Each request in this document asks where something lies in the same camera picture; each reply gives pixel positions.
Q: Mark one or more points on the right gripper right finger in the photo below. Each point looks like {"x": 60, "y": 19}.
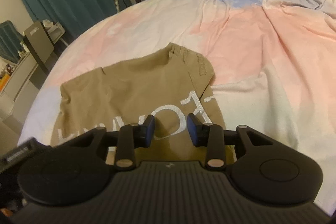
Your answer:
{"x": 210, "y": 136}

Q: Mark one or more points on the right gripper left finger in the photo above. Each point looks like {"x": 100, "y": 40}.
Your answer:
{"x": 130, "y": 137}

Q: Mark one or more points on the tan t-shirt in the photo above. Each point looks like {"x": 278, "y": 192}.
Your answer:
{"x": 169, "y": 84}

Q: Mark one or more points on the white desk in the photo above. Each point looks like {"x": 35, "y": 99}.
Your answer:
{"x": 17, "y": 97}

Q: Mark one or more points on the pastel tie-dye bedspread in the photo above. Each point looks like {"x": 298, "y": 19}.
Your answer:
{"x": 274, "y": 64}

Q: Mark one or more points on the green hanging garment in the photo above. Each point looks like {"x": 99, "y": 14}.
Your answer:
{"x": 10, "y": 42}

